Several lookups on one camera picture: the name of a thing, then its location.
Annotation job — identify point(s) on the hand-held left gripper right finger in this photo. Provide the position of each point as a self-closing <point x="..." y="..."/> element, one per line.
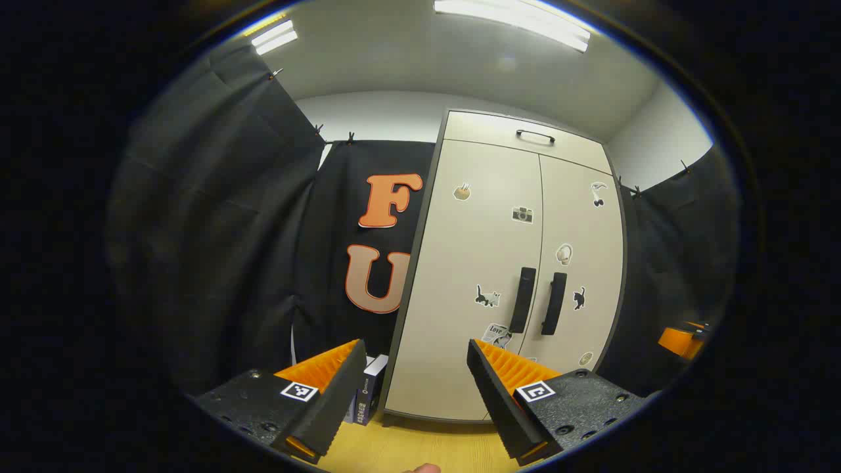
<point x="496" y="407"/>

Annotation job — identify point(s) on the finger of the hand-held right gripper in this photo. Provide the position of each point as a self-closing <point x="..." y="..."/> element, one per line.
<point x="677" y="340"/>

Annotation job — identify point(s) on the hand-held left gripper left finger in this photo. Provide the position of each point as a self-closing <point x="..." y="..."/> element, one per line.
<point x="338" y="401"/>

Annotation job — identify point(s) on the beige cabinet door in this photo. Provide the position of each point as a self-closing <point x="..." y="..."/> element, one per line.
<point x="473" y="263"/>
<point x="591" y="236"/>

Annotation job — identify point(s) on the beige double-door shoe cabinet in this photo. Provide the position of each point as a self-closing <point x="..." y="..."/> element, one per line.
<point x="416" y="263"/>

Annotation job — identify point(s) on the beige cabinet flap panel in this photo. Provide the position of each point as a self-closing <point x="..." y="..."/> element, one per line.
<point x="486" y="131"/>

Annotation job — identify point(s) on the black backdrop cloth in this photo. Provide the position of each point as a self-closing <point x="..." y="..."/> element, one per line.
<point x="217" y="230"/>
<point x="677" y="263"/>

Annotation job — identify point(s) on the long ceiling light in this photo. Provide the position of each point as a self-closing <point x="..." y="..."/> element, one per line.
<point x="512" y="23"/>

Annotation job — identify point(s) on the small ceiling light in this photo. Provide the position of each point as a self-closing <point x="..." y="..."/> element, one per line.
<point x="272" y="37"/>

